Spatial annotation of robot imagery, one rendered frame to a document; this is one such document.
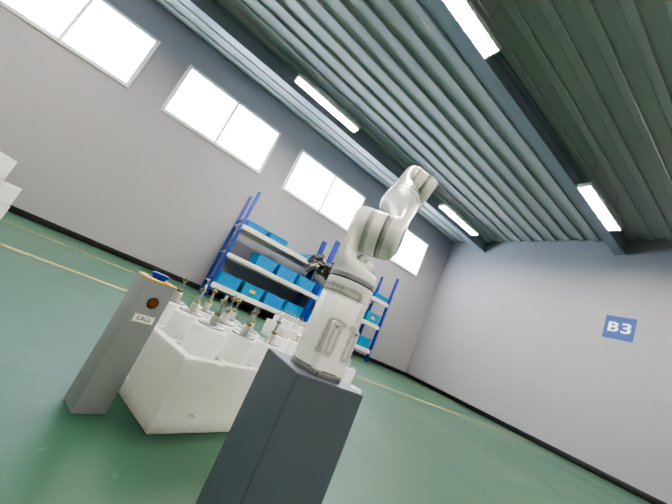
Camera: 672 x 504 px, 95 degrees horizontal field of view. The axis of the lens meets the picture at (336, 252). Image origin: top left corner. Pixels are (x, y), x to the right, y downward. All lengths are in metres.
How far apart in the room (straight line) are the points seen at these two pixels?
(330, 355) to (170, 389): 0.44
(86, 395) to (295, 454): 0.51
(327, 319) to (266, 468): 0.23
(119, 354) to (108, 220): 5.22
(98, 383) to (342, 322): 0.57
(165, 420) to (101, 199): 5.35
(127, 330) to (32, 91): 5.85
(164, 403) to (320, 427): 0.44
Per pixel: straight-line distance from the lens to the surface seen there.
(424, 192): 0.97
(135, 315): 0.85
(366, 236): 0.58
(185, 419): 0.95
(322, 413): 0.55
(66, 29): 6.81
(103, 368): 0.88
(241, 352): 0.98
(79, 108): 6.41
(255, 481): 0.55
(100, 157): 6.19
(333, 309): 0.55
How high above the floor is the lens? 0.38
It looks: 13 degrees up
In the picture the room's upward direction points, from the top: 24 degrees clockwise
